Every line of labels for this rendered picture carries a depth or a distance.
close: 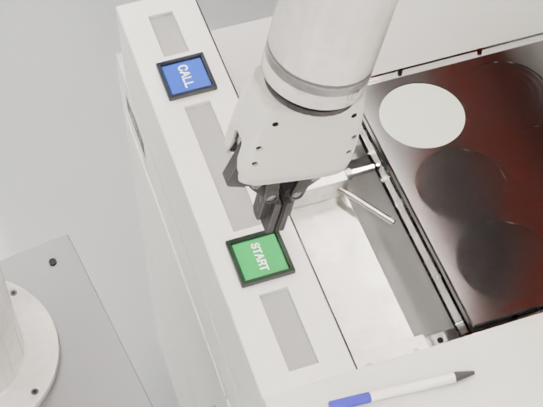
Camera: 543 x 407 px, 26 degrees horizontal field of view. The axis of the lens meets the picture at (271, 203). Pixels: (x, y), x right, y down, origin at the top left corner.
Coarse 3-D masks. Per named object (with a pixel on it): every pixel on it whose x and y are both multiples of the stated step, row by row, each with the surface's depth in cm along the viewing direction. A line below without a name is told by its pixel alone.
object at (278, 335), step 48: (144, 0) 140; (192, 0) 140; (144, 48) 135; (192, 48) 135; (144, 96) 135; (192, 96) 131; (192, 144) 127; (192, 192) 123; (240, 192) 123; (192, 240) 127; (288, 240) 119; (240, 288) 116; (288, 288) 116; (240, 336) 112; (288, 336) 113; (336, 336) 112; (240, 384) 121; (288, 384) 109
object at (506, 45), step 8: (512, 40) 144; (520, 40) 144; (528, 40) 144; (536, 40) 144; (488, 48) 143; (496, 48) 143; (504, 48) 144; (448, 56) 143; (456, 56) 143; (464, 56) 143; (472, 56) 143; (480, 56) 143; (424, 64) 142; (432, 64) 142; (440, 64) 142; (448, 64) 142; (392, 72) 141; (408, 72) 141; (416, 72) 141; (376, 80) 140; (384, 80) 141
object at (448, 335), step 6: (510, 318) 126; (468, 324) 126; (486, 324) 126; (492, 324) 126; (444, 330) 126; (450, 330) 126; (426, 336) 125; (432, 336) 125; (438, 336) 125; (444, 336) 125; (450, 336) 125; (456, 336) 125; (432, 342) 125; (438, 342) 125
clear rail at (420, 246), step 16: (368, 144) 134; (384, 176) 131; (400, 208) 129; (416, 224) 128; (416, 240) 126; (432, 256) 125; (432, 272) 124; (448, 288) 123; (448, 304) 121; (464, 320) 120; (464, 336) 119
